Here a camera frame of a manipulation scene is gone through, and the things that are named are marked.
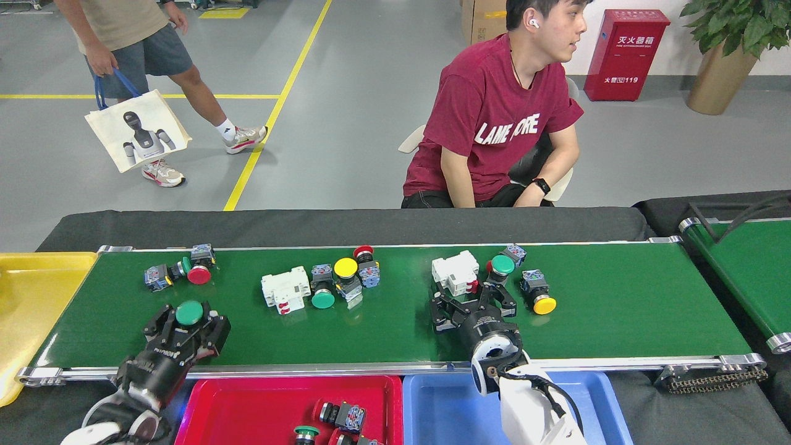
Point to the green push button switch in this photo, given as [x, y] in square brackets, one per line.
[502, 264]
[322, 299]
[306, 431]
[189, 313]

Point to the red plastic tray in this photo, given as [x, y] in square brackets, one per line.
[247, 408]

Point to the red fire extinguisher cabinet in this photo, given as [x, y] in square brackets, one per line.
[624, 55]

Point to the blue plastic tray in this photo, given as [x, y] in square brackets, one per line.
[439, 411]

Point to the white circuit breaker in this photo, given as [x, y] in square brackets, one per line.
[284, 289]
[454, 272]

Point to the long green conveyor belt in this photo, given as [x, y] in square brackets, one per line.
[618, 309]

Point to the green leafy plant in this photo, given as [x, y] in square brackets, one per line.
[735, 25]

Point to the small green selector switch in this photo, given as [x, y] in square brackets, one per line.
[157, 278]

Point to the black wristwatch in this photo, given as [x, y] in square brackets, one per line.
[542, 185]

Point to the red push button switch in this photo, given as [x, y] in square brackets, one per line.
[199, 275]
[516, 252]
[349, 419]
[352, 440]
[369, 276]

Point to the person's right hand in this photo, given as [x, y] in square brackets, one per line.
[102, 60]

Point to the person's left hand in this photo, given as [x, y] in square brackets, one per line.
[178, 15]
[530, 200]

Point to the black metal frame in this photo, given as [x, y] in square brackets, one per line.
[701, 222]

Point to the yellow plastic tray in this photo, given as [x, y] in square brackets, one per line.
[37, 309]

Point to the person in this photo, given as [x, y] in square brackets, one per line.
[488, 111]
[123, 18]

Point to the gold plant pot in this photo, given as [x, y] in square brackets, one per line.
[720, 80]

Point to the person's left forearm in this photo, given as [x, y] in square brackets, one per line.
[562, 164]

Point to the narrow green conveyor belt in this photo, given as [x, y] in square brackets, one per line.
[754, 278]

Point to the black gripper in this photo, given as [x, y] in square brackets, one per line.
[164, 368]
[485, 324]

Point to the yellow push button switch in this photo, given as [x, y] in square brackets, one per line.
[544, 305]
[345, 267]

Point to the brown cardboard box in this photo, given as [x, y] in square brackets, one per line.
[482, 21]

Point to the cream tote bag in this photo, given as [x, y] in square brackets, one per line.
[142, 136]

